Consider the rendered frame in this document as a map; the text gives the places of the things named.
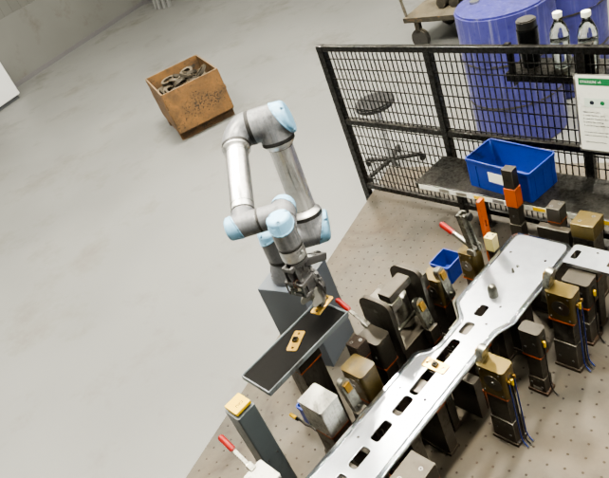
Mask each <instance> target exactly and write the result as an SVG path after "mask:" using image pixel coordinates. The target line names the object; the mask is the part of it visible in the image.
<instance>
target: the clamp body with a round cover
mask: <svg viewBox="0 0 609 478"><path fill-rule="evenodd" d="M341 370H342V373H343V375H344V377H346V378H348V379H349V380H350V382H351V383H352V385H353V387H354V388H355V390H356V392H357V393H358V395H359V397H360V399H361V401H362V402H363V404H364V405H366V406H368V405H369V403H370V402H371V401H372V400H373V399H374V398H375V397H376V395H377V394H378V393H379V392H380V391H381V389H382V388H383V387H384V386H383V384H382V382H381V379H380V377H379V374H378V370H377V367H376V365H375V363H374V362H373V361H372V360H370V359H368V358H364V357H362V356H360V355H358V354H353V355H352V356H351V357H350V358H349V359H348V360H347V361H346V362H345V364H344V365H343V366H342V367H341ZM384 434H385V433H384V430H383V429H382V428H381V427H379V428H378V430H377V435H378V438H379V440H380V439H381V438H382V437H383V435H384Z"/></svg>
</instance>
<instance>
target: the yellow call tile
mask: <svg viewBox="0 0 609 478"><path fill-rule="evenodd" d="M250 403H251V401H250V400H249V399H247V398H246V397H244V396H243V395H241V394H239V393H238V394H237V395H236V396H235V397H234V398H233V399H231V400H230V401H229V402H228V403H227V404H226V405H225V408H226V409H227V410H228V411H230V412H231V413H232V414H234V415H236V416H238V415H239V414H240V413H241V412H243V411H244V410H245V409H246V408H247V407H248V405H249V404H250Z"/></svg>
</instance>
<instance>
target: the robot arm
mask: <svg viewBox="0 0 609 478"><path fill-rule="evenodd" d="M296 131H297V126H296V123H295V121H294V118H293V117H292V115H291V113H290V111H289V109H288V107H287V106H286V104H285V103H284V102H283V101H274V102H268V103H267V104H264V105H261V106H258V107H255V108H253V109H250V110H248V111H244V112H241V113H239V114H237V115H236V116H235V117H233V118H232V119H231V121H230V122H229V124H228V125H227V127H226V129H225V132H224V134H223V137H222V145H221V146H222V153H223V155H224V156H225V157H226V163H227V174H228V184H229V195H230V205H231V216H229V217H226V218H225V219H224V229H225V232H226V234H227V236H228V237H229V238H230V239H231V240H232V241H234V240H239V239H245V238H246V237H249V236H252V235H255V234H257V237H258V240H259V242H260V246H261V247H262V249H263V251H264V253H265V254H266V256H267V258H268V262H269V265H270V277H271V279H272V282H273V283H274V284H275V285H277V286H281V287H286V289H287V291H288V293H289V295H291V294H293V295H294V296H299V297H302V299H301V304H302V305H304V304H306V303H308V302H309V301H312V302H313V303H312V305H313V307H317V306H318V305H319V304H321V306H322V307H324V305H325V301H326V285H325V283H324V281H323V278H322V277H321V276H320V274H319V272H318V271H317V270H316V269H315V268H313V266H312V265H314V264H316V263H319V262H321V261H324V260H326V252H322V251H319V250H315V251H312V252H309V253H306V248H310V247H313V246H317V245H320V244H322V243H325V242H328V241H329V240H330V239H331V230H330V224H329V219H328V214H327V210H324V209H322V208H321V206H320V205H319V204H316V203H315V202H314V200H313V197H312V194H311V191H310V190H309V187H308V184H307V181H306V179H305V174H304V172H303V169H302V166H301V163H300V161H299V159H298V156H297V153H296V151H295V148H294V145H293V140H294V139H295V135H294V133H295V132H296ZM259 143H262V146H263V148H264V149H265V150H267V151H269V153H270V155H271V158H272V160H273V163H274V166H275V168H276V171H277V173H278V176H279V178H280V180H281V183H282V185H283V188H284V191H285V193H286V194H279V195H277V196H276V197H274V198H273V200H272V202H271V204H269V205H265V206H263V207H260V208H257V209H255V207H254V199H253V190H252V183H251V174H250V166H249V153H250V150H251V148H250V147H251V146H252V145H256V144H259ZM288 286H289V288H290V290H289V289H288Z"/></svg>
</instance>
